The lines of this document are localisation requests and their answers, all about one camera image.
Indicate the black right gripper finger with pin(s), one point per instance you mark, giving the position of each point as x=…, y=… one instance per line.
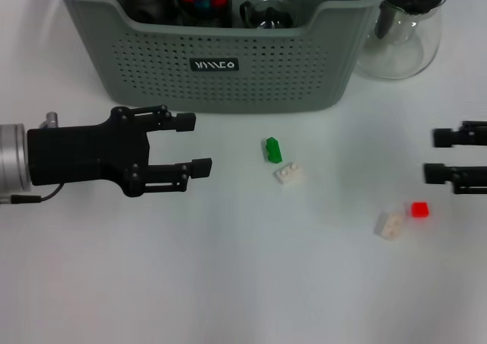
x=468, y=136
x=464, y=178

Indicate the black ceramic teapot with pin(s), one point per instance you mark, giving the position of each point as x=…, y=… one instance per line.
x=144, y=1

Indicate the glass carafe black lid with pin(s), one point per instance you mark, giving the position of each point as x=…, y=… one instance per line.
x=403, y=51

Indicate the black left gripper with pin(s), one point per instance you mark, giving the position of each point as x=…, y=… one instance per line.
x=83, y=153

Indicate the dark green toy brick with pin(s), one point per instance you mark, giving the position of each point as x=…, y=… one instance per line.
x=273, y=151

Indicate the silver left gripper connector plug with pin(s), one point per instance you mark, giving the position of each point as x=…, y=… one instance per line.
x=49, y=120

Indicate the white toy brick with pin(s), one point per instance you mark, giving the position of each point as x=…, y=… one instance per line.
x=290, y=174
x=390, y=225

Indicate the grey-green perforated storage bin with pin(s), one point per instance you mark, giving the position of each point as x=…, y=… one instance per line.
x=266, y=74

